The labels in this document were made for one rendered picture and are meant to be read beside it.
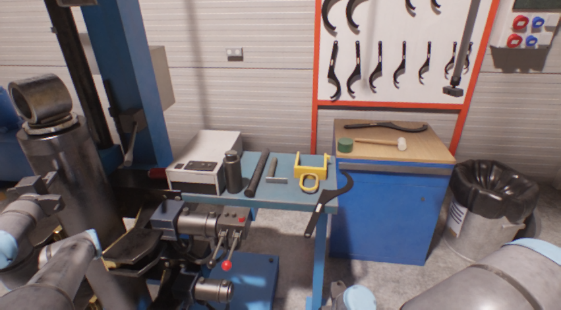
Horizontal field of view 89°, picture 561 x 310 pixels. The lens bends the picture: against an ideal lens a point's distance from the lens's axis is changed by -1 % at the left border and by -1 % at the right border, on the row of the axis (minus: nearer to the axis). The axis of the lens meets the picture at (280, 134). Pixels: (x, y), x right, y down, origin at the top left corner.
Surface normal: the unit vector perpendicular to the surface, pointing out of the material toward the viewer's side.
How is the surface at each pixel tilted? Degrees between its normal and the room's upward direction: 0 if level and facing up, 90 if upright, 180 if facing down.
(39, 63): 90
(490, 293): 17
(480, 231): 93
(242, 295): 0
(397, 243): 90
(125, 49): 90
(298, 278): 0
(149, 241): 0
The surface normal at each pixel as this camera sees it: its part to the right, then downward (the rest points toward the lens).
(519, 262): -0.13, -0.96
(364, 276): -0.02, -0.89
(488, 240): -0.37, 0.48
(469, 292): -0.51, -0.80
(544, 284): 0.11, -0.73
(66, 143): 0.77, 0.28
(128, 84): -0.14, 0.45
